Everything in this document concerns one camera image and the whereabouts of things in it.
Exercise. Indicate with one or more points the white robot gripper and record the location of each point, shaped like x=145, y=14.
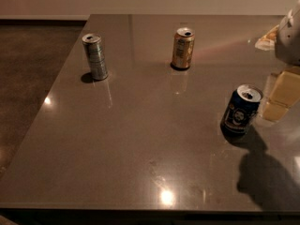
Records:
x=289, y=41

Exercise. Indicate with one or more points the orange soda can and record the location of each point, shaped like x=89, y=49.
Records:
x=183, y=45

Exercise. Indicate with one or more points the dark blue pepsi can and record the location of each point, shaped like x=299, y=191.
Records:
x=241, y=110

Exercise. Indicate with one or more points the silver green soda can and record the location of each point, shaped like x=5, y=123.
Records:
x=93, y=47

